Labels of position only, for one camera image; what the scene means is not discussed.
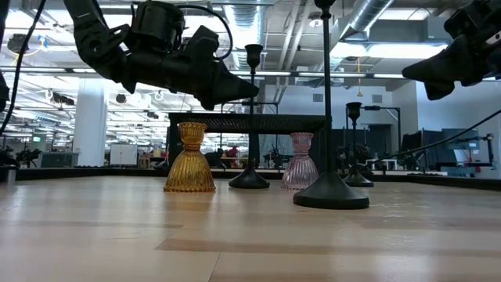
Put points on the tall black metal candlestick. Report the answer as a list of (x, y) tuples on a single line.
[(330, 194)]

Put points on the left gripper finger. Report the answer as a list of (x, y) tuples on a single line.
[(235, 88)]

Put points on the amber ribbed glass candle holder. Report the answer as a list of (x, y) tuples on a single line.
[(189, 168)]

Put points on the black aluminium table frame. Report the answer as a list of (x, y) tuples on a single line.
[(98, 172)]

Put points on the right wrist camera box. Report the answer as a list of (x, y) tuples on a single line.
[(466, 19)]

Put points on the yellow hanging pendant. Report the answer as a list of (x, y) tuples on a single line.
[(359, 94)]

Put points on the pink ribbed glass candle holder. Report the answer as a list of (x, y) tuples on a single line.
[(299, 168)]

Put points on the silver slanted ventilation duct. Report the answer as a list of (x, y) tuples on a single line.
[(368, 15)]

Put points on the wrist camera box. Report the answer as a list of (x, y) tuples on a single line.
[(205, 41), (466, 19)]

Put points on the black tubular stand frame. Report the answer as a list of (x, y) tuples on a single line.
[(379, 107)]

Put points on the black perforated metal shelf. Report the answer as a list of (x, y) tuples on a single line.
[(235, 122)]

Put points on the grey background box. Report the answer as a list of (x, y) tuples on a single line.
[(58, 160)]

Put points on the white ceiling dome sensor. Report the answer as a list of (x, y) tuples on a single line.
[(314, 22)]

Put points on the black fabric partition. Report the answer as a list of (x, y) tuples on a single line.
[(426, 149)]

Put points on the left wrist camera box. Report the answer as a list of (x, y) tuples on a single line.
[(205, 41)]

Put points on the grey background monitor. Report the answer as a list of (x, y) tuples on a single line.
[(460, 139)]

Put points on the medium black metal candlestick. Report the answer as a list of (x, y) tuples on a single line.
[(249, 181)]

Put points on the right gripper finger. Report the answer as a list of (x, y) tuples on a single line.
[(434, 66), (440, 89)]

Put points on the white square pillar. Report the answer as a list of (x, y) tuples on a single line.
[(90, 125)]

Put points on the black camera boom stand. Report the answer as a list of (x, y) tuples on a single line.
[(489, 149)]

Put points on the white background cabinet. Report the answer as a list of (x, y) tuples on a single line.
[(123, 154)]

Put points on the small grey cup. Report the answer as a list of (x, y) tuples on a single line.
[(9, 175)]

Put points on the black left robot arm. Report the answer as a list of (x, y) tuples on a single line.
[(94, 39)]

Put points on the silver round ventilation duct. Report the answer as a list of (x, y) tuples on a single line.
[(246, 15)]

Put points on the black background robot arm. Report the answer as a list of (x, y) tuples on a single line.
[(29, 154)]

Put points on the small white background table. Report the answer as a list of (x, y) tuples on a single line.
[(381, 160)]

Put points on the short black metal candlestick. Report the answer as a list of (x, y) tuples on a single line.
[(354, 110)]

